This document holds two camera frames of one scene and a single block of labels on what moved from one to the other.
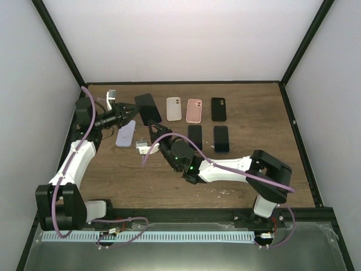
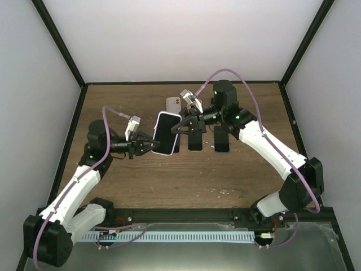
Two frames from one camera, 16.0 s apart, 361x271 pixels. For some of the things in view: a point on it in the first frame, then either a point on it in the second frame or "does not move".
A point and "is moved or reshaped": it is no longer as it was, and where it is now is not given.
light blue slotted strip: [148, 237] does not move
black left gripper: [120, 112] to [136, 145]
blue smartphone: [221, 139] does not move
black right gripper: [162, 130] to [196, 122]
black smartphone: [195, 134] does not move
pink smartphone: [148, 109] is moved or reshaped
